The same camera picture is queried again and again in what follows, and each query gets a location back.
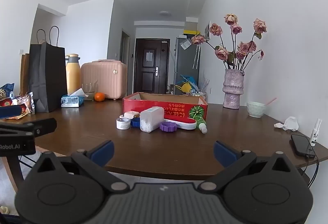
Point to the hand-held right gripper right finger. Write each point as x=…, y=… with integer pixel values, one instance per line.
x=225, y=153

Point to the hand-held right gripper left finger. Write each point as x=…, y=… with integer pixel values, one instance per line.
x=103, y=152

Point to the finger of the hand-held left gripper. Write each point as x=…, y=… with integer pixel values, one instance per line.
x=10, y=112
x=42, y=126

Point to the large white lid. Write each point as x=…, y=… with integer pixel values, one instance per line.
x=123, y=124

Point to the blue lid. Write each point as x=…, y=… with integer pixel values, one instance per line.
x=135, y=122

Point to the small white box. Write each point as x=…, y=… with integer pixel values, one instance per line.
x=132, y=113

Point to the clear plastic container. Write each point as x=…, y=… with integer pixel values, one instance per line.
x=151, y=119

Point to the purple lid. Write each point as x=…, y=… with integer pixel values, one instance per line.
x=168, y=127

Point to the red cardboard box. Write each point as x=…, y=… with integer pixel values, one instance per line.
x=176, y=108

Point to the orange snack packet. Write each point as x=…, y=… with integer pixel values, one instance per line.
x=16, y=116

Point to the red snack packet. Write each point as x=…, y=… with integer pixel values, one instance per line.
x=5, y=102

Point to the clear snack packet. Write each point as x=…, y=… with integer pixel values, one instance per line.
x=25, y=103

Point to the blue tissue pack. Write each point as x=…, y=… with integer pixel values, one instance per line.
x=70, y=101

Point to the green spray bottle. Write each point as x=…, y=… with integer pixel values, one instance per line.
x=201, y=124

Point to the brown paper bag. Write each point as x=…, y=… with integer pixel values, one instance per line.
x=24, y=72

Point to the black paper bag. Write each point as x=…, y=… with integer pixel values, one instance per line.
x=47, y=78

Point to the red and white lint brush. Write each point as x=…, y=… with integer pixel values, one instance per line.
x=184, y=124

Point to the pale green bowl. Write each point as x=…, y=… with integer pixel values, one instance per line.
x=256, y=110

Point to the orange fruit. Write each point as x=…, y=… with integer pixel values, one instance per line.
x=99, y=97

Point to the yellow thermos jug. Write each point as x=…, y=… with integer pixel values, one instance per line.
x=73, y=78

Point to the clear drinking glass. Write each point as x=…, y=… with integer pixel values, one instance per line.
x=89, y=92

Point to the pink ceramic vase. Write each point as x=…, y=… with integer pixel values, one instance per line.
x=232, y=88

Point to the white trolley with bottles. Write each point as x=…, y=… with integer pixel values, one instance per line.
x=198, y=92

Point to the pink spoon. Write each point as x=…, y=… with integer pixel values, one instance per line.
x=271, y=101

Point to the crumpled white tissue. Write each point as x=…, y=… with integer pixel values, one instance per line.
x=289, y=123

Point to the pink suitcase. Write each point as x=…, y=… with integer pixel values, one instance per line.
x=105, y=78

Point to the black smartphone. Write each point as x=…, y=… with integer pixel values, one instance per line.
x=302, y=145

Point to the small white spray bottle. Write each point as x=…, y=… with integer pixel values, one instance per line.
x=314, y=134

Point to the dark brown entrance door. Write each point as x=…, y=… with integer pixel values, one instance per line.
x=150, y=72

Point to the grey refrigerator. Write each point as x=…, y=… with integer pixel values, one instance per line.
x=183, y=65

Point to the clear umbrella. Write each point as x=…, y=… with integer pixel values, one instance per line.
x=196, y=57

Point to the interior glass door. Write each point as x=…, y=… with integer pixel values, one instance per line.
x=124, y=47

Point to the paper on refrigerator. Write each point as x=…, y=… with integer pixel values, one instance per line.
x=185, y=44

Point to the dried pink roses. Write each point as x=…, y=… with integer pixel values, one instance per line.
x=232, y=37

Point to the yellow and black box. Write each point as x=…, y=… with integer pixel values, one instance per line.
x=191, y=32

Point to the round ceiling lamp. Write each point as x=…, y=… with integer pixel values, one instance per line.
x=165, y=13

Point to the wall poster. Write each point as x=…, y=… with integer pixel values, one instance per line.
x=207, y=30

